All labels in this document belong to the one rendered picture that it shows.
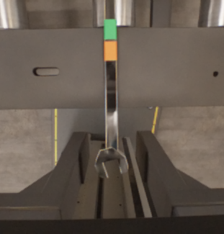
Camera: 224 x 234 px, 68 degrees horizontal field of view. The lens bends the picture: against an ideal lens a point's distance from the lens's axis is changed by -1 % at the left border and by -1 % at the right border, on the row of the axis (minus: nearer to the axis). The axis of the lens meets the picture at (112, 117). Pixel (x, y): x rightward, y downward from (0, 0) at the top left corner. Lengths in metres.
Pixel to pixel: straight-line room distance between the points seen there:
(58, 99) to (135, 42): 0.11
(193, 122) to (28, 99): 1.49
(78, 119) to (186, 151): 1.04
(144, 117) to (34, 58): 0.96
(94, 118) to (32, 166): 0.89
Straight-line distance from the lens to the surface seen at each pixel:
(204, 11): 0.57
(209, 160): 1.86
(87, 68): 0.20
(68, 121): 1.13
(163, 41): 0.21
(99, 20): 0.48
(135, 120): 1.11
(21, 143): 1.70
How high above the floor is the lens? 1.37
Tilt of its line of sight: 73 degrees down
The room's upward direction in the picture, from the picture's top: 176 degrees clockwise
